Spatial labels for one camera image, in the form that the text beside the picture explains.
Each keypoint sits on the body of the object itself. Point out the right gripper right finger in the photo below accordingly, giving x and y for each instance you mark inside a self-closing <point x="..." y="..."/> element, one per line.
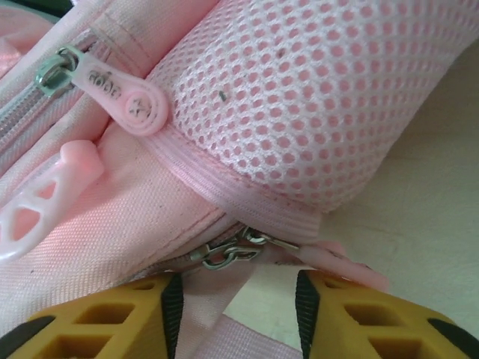
<point x="374" y="329"/>

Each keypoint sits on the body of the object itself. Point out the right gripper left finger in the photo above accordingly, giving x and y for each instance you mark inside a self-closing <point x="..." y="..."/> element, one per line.
<point x="93" y="329"/>

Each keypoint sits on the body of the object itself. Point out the pink school backpack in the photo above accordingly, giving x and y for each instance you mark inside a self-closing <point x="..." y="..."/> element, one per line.
<point x="131" y="205"/>

